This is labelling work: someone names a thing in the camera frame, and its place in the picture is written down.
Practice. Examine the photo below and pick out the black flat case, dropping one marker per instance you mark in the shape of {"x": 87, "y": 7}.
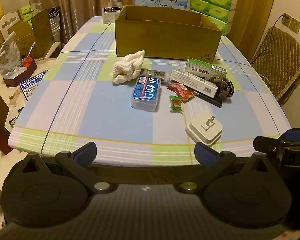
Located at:
{"x": 215, "y": 101}

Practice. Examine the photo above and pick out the white bucket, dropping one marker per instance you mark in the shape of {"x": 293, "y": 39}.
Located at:
{"x": 55, "y": 22}

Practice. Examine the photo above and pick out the green tissue bundle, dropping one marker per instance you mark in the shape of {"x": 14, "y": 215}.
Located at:
{"x": 27, "y": 12}

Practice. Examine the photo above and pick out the small green candy packet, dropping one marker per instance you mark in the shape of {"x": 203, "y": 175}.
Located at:
{"x": 175, "y": 103}

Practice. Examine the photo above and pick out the long white carton box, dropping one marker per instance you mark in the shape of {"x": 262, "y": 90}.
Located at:
{"x": 192, "y": 82}

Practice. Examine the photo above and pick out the red snack packet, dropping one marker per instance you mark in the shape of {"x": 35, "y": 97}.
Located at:
{"x": 181, "y": 91}

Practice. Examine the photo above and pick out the blue printed milk carton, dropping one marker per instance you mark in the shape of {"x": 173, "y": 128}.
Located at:
{"x": 32, "y": 85}

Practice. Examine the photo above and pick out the wooden door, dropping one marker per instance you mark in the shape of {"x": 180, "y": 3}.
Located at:
{"x": 250, "y": 10}

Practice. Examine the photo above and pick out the dark hair scrunchie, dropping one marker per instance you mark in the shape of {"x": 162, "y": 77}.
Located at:
{"x": 225, "y": 88}

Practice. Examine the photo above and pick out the dark brown paper box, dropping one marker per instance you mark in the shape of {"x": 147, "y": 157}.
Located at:
{"x": 0, "y": 135}

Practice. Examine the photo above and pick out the green white carton box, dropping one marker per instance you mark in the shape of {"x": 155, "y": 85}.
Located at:
{"x": 202, "y": 67}

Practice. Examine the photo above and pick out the white power adapter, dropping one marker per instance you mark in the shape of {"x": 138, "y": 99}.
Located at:
{"x": 202, "y": 133}

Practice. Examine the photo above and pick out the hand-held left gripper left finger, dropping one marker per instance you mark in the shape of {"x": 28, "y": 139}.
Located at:
{"x": 86, "y": 152}

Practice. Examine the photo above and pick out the small orange object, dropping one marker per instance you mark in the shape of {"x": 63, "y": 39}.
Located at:
{"x": 28, "y": 62}

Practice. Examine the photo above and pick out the dark clear snack packet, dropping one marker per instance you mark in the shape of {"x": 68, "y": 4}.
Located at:
{"x": 156, "y": 73}

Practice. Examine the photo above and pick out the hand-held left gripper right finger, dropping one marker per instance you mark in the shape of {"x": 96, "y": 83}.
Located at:
{"x": 205, "y": 155}

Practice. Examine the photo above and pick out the stack of green tissue packs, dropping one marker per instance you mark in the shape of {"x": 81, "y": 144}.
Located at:
{"x": 215, "y": 7}

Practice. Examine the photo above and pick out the quilted beige chair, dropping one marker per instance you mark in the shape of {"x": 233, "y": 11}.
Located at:
{"x": 282, "y": 55}

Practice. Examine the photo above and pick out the small white picture box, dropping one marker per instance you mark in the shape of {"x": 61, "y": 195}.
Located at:
{"x": 112, "y": 2}

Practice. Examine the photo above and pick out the wall socket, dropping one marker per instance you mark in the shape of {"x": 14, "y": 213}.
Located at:
{"x": 293, "y": 23}

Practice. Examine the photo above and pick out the crumpled silver plastic bag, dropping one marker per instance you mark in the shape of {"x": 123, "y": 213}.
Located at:
{"x": 10, "y": 55}

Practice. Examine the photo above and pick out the white rolled cloth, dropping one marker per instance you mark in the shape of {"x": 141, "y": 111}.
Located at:
{"x": 126, "y": 67}

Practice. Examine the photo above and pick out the clear plastic box blue label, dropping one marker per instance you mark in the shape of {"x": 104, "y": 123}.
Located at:
{"x": 146, "y": 92}

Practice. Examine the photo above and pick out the dark red wooden tray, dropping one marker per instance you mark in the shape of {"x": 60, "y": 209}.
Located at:
{"x": 20, "y": 78}

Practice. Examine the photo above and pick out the brown curtains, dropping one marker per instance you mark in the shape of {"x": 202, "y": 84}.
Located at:
{"x": 77, "y": 0}

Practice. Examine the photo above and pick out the plaid tablecloth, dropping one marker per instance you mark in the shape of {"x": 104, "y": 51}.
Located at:
{"x": 102, "y": 120}

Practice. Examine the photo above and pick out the brown cardboard carton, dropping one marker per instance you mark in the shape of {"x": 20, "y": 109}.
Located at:
{"x": 40, "y": 35}

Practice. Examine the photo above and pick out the brown cardboard box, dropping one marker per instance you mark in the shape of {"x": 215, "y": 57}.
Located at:
{"x": 165, "y": 40}

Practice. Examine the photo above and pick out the white carved chair back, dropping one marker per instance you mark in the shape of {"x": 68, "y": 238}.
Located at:
{"x": 7, "y": 21}

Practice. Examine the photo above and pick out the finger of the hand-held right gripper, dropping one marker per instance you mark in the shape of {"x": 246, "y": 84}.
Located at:
{"x": 267, "y": 145}
{"x": 297, "y": 134}

